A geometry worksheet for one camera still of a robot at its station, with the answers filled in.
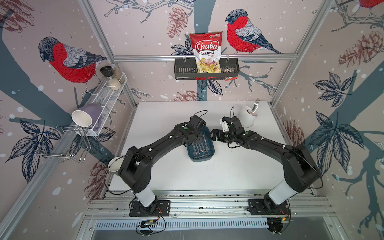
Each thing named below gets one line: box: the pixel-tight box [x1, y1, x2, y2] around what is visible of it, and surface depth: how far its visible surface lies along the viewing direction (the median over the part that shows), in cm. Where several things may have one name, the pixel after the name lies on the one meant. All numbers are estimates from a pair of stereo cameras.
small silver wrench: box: [192, 143, 200, 158], surface depth 94 cm
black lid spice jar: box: [99, 65, 122, 91], surface depth 83 cm
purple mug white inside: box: [71, 103, 104, 128], surface depth 64 cm
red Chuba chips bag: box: [189, 31, 223, 74], surface depth 83 cm
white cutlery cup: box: [239, 105, 258, 128], surface depth 102 cm
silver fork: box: [250, 98, 261, 114], surface depth 106 cm
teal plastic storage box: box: [187, 126, 215, 162], surface depth 94 cm
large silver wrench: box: [202, 135, 210, 153], surface depth 99 cm
